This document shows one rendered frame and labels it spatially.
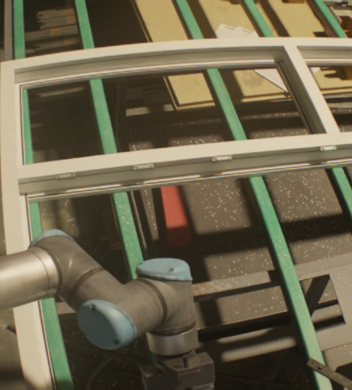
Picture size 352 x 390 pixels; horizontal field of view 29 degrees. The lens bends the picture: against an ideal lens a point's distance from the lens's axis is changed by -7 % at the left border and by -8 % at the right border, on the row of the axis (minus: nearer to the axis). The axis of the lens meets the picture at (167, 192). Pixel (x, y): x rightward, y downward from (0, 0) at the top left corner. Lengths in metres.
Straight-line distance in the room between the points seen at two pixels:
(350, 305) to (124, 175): 0.64
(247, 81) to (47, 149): 1.00
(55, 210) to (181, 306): 1.66
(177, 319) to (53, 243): 0.24
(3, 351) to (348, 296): 1.32
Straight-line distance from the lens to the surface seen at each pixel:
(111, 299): 1.13
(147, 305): 1.15
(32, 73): 2.03
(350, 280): 1.71
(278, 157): 1.83
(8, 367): 2.48
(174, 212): 2.03
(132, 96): 2.79
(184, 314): 1.23
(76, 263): 1.17
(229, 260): 2.00
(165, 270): 1.19
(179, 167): 1.76
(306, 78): 2.04
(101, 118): 1.93
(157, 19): 2.66
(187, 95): 2.34
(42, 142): 3.07
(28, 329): 1.48
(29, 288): 1.10
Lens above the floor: 2.23
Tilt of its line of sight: 51 degrees down
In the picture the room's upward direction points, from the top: 5 degrees clockwise
